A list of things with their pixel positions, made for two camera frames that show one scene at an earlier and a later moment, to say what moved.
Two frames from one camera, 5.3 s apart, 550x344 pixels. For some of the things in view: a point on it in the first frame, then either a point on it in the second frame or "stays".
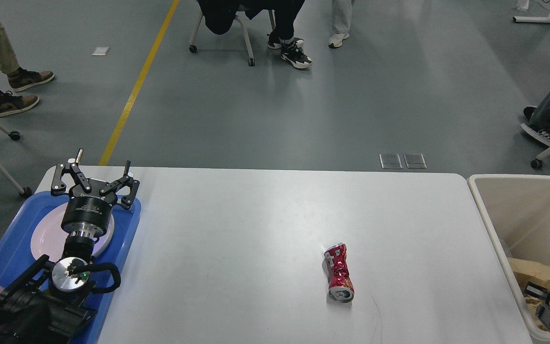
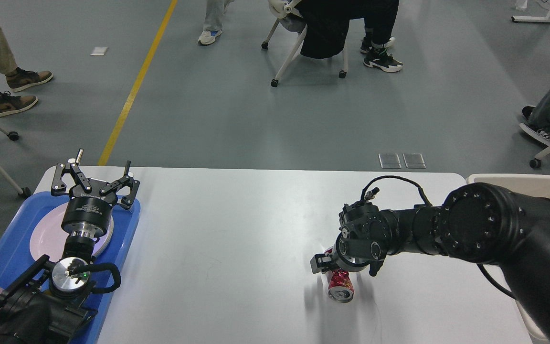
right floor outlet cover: [415, 161] stays
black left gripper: [88, 214] stays
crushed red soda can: [341, 288] stays
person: [342, 15] -> [213, 25]
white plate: [49, 238] stays
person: [219, 16] -> [327, 23]
